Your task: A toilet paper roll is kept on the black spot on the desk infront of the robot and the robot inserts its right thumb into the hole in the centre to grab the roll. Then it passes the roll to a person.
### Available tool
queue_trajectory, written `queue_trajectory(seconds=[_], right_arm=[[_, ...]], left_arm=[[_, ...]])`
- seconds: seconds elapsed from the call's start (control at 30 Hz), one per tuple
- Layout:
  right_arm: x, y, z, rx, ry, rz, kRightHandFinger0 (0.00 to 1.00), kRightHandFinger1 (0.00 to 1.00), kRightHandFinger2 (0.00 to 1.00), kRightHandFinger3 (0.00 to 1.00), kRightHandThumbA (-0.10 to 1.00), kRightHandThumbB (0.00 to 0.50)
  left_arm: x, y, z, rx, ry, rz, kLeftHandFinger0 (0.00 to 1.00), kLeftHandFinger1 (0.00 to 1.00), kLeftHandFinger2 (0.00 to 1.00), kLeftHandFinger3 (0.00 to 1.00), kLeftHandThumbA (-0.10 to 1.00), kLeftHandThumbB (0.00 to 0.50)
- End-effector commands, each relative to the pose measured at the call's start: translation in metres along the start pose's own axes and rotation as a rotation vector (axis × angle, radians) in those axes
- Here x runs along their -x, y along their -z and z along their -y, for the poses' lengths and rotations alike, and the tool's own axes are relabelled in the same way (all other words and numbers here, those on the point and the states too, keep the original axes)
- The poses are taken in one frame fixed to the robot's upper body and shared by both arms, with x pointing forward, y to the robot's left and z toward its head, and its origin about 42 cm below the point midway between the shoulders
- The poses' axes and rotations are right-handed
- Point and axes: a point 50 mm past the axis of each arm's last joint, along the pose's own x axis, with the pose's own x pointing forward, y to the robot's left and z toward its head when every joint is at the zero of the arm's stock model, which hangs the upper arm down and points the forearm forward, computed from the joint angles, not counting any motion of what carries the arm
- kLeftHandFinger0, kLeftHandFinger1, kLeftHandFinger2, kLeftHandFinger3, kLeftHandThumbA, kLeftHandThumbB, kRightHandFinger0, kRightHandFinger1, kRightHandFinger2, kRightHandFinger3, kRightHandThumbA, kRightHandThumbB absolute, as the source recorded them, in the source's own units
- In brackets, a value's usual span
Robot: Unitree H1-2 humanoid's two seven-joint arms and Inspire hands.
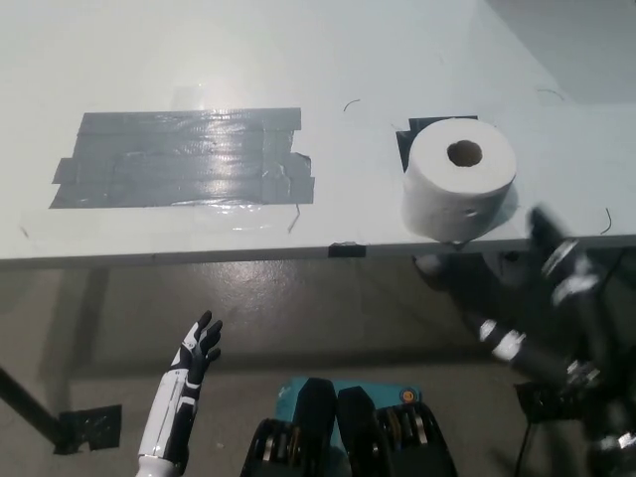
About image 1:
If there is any black tape square patch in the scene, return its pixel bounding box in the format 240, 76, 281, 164
396, 116, 521, 221

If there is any black cable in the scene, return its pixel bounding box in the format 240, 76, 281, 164
515, 416, 537, 477

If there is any grey duct tape patch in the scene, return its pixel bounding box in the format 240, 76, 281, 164
48, 106, 317, 211

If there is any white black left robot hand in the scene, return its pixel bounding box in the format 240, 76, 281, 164
136, 310, 224, 461

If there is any black floor tape patch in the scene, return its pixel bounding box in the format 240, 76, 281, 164
52, 404, 123, 454
514, 380, 572, 423

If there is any black desk leg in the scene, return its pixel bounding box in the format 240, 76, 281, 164
0, 366, 67, 448

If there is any white toilet paper roll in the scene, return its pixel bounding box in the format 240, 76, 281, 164
400, 117, 519, 239

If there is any clear tape strip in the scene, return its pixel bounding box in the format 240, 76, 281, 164
19, 200, 305, 236

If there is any small black tape piece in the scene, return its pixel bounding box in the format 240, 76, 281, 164
328, 241, 368, 258

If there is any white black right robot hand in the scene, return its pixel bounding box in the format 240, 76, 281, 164
474, 203, 615, 398

